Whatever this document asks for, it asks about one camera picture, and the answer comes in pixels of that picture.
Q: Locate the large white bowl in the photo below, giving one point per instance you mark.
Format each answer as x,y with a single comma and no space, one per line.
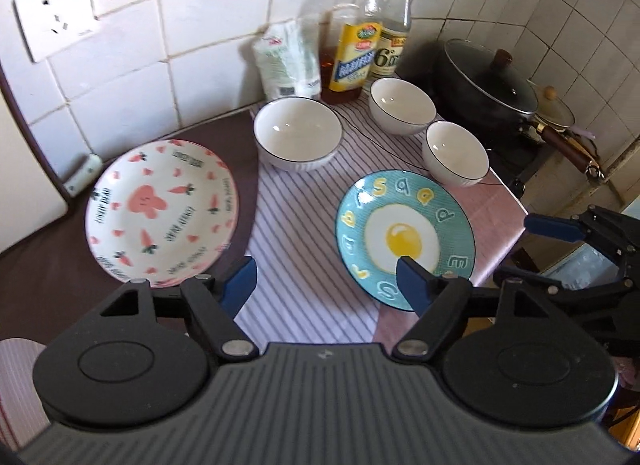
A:
296,130

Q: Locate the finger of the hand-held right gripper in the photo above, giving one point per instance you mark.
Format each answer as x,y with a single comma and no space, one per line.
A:
590,292
550,228

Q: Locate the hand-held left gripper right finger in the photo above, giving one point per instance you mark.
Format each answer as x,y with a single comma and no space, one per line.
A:
410,281

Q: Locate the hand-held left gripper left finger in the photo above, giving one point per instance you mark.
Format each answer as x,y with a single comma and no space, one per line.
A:
242,279

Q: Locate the purple striped cloth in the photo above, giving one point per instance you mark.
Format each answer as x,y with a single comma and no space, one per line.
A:
300,225

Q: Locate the black cooking pot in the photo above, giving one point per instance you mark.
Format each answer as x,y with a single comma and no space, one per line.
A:
452,100

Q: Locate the clear vinegar bottle yellow cap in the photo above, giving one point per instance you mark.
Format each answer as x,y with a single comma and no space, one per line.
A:
394,57

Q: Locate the cream saucepan lid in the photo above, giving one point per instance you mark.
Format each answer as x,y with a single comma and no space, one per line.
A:
552,105

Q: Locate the white salt bag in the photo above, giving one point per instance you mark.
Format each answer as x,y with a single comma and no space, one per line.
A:
286,65

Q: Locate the teal fried egg plate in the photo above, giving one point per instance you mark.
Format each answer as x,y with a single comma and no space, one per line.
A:
372,210

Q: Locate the cooking oil bottle yellow label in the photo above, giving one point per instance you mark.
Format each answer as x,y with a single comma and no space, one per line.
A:
355,57

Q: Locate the red striped cloth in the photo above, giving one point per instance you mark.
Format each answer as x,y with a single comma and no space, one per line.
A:
17,380

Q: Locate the glass pot lid wooden knob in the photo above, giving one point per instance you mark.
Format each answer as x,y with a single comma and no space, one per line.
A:
487,80

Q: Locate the small cream saucepan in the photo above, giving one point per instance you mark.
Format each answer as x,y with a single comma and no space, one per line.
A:
580,147

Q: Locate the black gas stove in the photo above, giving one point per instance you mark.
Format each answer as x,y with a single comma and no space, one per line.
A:
507,157

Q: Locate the white appliance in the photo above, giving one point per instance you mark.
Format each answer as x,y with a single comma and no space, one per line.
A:
25,185

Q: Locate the white wall socket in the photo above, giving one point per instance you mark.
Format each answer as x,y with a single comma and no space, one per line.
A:
55,15

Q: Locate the brown table mat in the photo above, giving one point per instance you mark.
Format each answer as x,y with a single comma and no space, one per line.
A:
45,265

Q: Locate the pink cloth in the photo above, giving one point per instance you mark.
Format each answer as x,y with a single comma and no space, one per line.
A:
492,215

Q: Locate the small white plastic object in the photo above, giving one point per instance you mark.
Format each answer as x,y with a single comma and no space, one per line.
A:
82,173

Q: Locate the small white bowl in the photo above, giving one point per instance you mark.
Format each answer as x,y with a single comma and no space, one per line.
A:
401,101
455,151

